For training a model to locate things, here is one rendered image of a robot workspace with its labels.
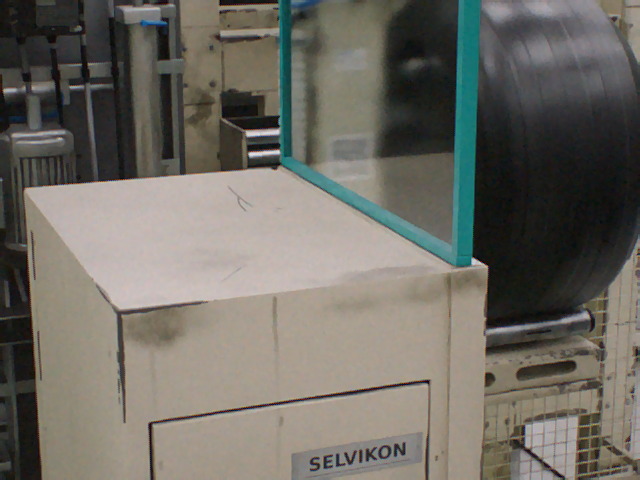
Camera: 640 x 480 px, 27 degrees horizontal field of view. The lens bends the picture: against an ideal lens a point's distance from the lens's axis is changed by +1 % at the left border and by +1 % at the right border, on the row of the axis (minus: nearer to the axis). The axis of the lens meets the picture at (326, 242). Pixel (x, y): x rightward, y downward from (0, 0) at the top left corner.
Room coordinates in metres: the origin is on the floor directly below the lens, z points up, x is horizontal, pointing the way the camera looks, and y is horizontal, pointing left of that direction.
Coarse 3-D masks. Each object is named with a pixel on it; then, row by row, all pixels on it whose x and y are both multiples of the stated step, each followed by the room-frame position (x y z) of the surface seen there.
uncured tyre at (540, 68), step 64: (512, 0) 2.18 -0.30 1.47; (576, 0) 2.22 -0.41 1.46; (512, 64) 2.06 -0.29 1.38; (576, 64) 2.09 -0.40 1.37; (512, 128) 2.02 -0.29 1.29; (576, 128) 2.04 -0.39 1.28; (512, 192) 2.00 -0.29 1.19; (576, 192) 2.02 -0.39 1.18; (512, 256) 2.02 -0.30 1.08; (576, 256) 2.06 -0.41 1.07
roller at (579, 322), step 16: (496, 320) 2.16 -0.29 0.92; (512, 320) 2.16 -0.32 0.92; (528, 320) 2.16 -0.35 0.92; (544, 320) 2.17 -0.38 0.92; (560, 320) 2.18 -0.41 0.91; (576, 320) 2.19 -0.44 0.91; (592, 320) 2.20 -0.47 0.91; (496, 336) 2.13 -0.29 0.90; (512, 336) 2.14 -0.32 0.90; (528, 336) 2.15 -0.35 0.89; (544, 336) 2.17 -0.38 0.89; (560, 336) 2.19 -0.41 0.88
